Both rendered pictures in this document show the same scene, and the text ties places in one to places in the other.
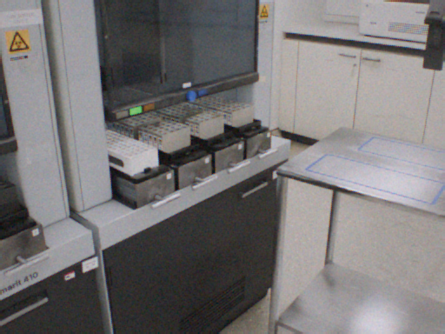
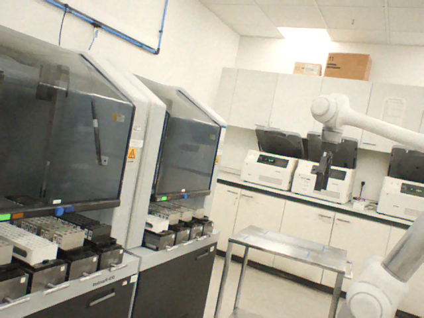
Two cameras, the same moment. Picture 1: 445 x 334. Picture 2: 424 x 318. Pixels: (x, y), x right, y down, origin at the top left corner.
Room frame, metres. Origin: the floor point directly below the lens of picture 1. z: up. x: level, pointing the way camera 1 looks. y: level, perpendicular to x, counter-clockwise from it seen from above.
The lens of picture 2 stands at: (-0.67, 0.55, 1.33)
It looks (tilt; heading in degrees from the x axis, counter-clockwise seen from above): 3 degrees down; 344
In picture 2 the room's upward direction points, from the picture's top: 11 degrees clockwise
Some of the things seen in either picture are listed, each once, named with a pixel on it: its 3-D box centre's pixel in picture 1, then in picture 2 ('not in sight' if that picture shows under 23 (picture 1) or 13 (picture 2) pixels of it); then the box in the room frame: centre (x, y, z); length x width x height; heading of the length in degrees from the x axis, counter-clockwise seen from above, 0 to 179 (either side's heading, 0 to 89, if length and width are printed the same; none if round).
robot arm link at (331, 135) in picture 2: not in sight; (331, 136); (0.77, -0.38, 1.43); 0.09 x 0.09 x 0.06
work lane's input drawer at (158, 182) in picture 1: (89, 156); (118, 222); (1.35, 0.41, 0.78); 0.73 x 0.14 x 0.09; 48
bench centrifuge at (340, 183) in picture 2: not in sight; (327, 166); (2.89, -1.77, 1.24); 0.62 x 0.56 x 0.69; 138
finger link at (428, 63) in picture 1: (435, 47); (318, 182); (0.72, -0.33, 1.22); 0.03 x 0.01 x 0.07; 48
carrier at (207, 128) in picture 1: (209, 127); (186, 215); (1.42, 0.04, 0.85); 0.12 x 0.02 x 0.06; 137
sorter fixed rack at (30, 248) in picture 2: not in sight; (16, 243); (0.74, 0.79, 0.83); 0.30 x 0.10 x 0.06; 48
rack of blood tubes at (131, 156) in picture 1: (113, 150); (140, 220); (1.26, 0.31, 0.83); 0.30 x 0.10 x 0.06; 48
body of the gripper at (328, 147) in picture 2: not in sight; (327, 152); (0.77, -0.38, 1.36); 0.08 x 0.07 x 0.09; 138
